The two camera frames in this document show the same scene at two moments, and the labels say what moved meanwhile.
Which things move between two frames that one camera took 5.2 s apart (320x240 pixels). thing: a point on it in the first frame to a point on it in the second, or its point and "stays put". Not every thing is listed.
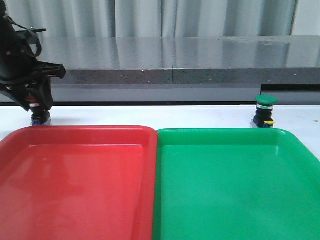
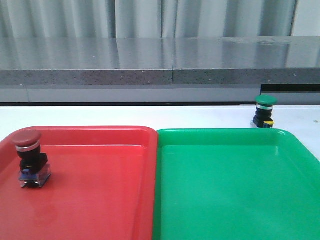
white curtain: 156,18 stays put
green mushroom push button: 263,117 stays put
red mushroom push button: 39,116 to 35,170
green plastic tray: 234,184 stays put
